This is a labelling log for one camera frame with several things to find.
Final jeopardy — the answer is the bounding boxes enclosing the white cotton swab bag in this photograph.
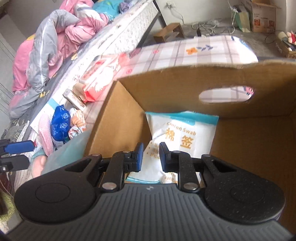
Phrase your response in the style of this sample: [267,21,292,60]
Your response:
[127,111,219,184]

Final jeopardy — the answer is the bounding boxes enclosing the teal woven cloth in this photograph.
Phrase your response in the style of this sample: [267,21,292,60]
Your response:
[31,130,91,175]

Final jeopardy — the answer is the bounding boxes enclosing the blue plastic bag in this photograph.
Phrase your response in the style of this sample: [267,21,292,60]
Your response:
[50,105,71,143]

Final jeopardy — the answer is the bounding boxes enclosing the pink plush toy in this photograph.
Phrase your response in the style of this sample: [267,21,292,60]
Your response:
[31,155,47,178]

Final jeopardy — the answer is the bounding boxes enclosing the grey yellow flower bedsheet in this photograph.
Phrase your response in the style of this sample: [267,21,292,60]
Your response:
[1,53,77,142]

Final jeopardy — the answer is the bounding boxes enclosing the small beige carton box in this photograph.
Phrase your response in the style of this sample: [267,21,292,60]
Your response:
[63,83,86,111]

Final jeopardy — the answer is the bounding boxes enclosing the large brown cardboard box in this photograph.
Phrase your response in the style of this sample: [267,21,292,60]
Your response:
[85,60,295,232]

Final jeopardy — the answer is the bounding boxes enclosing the pink wet wipes pack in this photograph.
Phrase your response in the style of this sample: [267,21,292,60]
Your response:
[73,53,130,103]

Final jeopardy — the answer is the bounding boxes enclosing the pink grey floral quilt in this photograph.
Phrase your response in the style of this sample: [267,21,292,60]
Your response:
[9,1,111,119]

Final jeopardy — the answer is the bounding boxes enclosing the small wooden stool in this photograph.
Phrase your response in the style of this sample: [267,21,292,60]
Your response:
[153,23,185,44]

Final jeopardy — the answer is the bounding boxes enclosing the teal pillow on bed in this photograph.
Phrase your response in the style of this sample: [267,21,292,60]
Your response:
[92,0,130,21]

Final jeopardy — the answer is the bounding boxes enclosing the green paper bag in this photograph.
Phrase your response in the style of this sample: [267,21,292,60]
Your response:
[234,11,251,33]

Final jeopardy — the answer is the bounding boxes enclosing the box with plush doll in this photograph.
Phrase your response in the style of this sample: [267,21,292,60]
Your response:
[275,31,296,59]

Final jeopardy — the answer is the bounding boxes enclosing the white power strip cables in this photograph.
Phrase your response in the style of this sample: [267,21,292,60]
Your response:
[191,19,236,38]

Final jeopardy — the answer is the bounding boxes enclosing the wall power socket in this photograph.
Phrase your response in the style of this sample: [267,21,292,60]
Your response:
[166,1,176,9]

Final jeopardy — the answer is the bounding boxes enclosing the open cardboard box by wall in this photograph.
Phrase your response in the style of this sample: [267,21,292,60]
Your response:
[240,0,277,33]

